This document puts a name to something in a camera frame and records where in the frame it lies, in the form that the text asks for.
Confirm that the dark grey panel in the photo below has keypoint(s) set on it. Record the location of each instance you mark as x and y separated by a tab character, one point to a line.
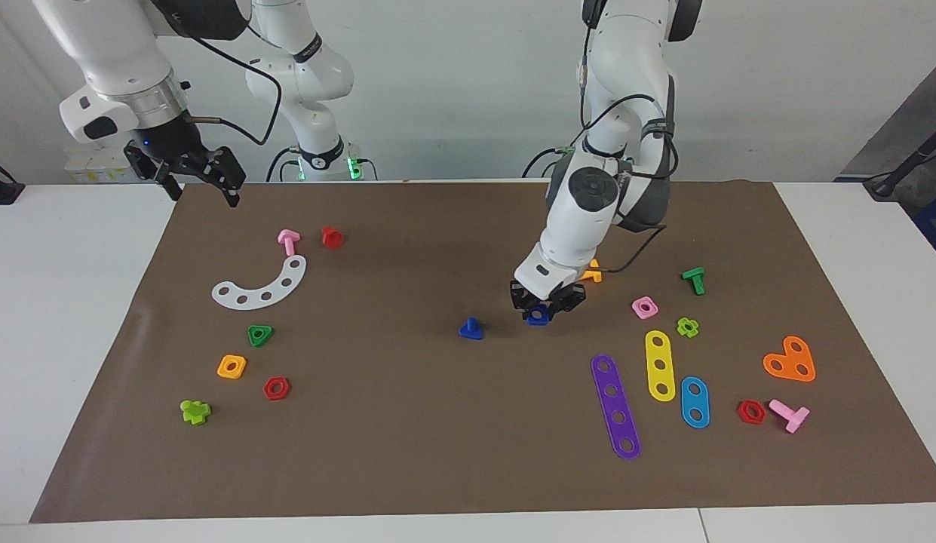
905	113

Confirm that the pink square nut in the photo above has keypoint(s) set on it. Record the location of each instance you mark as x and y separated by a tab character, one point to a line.
636	311

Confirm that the orange plastic screw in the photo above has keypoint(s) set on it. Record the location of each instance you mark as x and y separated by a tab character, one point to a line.
593	274

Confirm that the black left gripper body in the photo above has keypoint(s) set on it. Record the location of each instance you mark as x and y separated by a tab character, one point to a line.
547	302

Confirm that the black tripod pole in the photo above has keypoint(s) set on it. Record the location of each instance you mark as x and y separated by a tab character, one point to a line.
901	170

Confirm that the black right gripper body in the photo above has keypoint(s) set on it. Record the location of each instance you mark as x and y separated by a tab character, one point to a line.
170	151

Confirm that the green triangle nut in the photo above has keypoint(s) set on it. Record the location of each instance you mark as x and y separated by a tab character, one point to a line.
253	341

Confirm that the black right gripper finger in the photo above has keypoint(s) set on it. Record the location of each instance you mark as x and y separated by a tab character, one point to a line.
173	188
231	194

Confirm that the blue crate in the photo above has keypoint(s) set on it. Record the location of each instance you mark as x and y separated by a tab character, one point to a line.
935	226

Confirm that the lime green cross screw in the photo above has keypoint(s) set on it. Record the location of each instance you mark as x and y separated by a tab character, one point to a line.
194	413

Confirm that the brown table mat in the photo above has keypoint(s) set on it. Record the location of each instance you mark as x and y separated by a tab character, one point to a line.
437	437

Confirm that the blue triangle-head screw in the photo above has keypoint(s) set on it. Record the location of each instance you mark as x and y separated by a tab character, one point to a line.
471	330

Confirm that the orange square nut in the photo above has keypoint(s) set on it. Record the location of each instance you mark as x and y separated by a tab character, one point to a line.
222	371

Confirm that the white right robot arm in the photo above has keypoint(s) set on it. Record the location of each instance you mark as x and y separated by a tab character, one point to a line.
113	45

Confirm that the blue two-hole plate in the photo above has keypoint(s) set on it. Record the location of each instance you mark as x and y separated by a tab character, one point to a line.
695	402

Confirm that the lime green cross nut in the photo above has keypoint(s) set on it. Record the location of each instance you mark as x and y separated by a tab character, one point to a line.
681	329

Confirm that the dark blue square nut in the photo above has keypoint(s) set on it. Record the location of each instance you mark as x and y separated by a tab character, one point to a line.
538	320

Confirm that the red hexagonal nut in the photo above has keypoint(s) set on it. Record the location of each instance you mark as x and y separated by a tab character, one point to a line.
742	413
268	390

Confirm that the orange angled three-hole plate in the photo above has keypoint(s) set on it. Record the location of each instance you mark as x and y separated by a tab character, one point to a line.
788	362

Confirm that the dark green plastic screw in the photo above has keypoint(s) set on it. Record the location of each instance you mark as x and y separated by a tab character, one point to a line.
695	277

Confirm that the white plastic container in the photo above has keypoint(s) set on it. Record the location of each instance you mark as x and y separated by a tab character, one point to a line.
90	170

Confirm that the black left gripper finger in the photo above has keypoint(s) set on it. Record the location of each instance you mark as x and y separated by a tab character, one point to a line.
567	307
526	311

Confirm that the white curved five-hole plate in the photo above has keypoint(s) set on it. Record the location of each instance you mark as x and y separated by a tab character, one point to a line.
255	297

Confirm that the red hex-head screw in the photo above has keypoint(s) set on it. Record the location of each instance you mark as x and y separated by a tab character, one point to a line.
332	237

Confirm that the purple four-hole strip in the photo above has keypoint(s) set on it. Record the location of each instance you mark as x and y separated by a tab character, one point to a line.
613	392

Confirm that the black clamp stand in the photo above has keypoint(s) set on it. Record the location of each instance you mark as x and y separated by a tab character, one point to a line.
0	192

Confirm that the yellow three-hole plate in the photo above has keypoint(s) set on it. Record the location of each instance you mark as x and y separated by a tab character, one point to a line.
660	353

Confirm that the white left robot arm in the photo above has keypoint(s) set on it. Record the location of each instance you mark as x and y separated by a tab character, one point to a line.
588	219

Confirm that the pink plastic screw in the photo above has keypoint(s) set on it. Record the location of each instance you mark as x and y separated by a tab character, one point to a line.
288	240
790	415

